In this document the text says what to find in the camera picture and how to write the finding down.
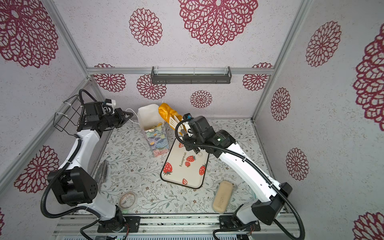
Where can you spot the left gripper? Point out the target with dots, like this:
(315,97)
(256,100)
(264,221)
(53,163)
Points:
(121,114)

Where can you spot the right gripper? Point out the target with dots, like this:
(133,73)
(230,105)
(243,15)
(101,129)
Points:
(186,132)

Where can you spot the white slotted spatula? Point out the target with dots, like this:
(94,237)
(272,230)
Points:
(183,128)

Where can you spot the long twisted bread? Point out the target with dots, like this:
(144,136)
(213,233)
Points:
(167,113)

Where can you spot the floral paper bag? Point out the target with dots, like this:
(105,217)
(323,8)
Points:
(153,127)

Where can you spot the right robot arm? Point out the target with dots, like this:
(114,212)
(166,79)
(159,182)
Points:
(271,195)

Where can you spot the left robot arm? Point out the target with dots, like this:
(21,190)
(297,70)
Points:
(72,185)

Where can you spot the beige oblong bread loaf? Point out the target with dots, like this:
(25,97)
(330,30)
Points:
(222,197)

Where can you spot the black rimmed white tray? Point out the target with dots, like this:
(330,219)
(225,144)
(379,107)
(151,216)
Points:
(185,168)

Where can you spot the metal tongs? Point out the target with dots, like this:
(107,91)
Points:
(101,175)

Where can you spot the clear tape roll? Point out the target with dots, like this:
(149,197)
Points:
(128,200)

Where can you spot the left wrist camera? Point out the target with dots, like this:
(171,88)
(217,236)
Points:
(94,109)

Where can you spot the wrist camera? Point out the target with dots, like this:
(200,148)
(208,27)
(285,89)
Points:
(201,128)
(94,109)

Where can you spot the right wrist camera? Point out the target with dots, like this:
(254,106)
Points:
(201,128)

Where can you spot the black wire wall basket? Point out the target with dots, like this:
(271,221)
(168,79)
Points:
(67,120)

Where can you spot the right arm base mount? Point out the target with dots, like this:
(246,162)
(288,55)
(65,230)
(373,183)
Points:
(230,223)

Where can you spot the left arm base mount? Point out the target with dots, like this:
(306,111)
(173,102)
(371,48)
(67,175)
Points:
(130,224)

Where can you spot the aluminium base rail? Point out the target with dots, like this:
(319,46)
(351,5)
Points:
(81,227)

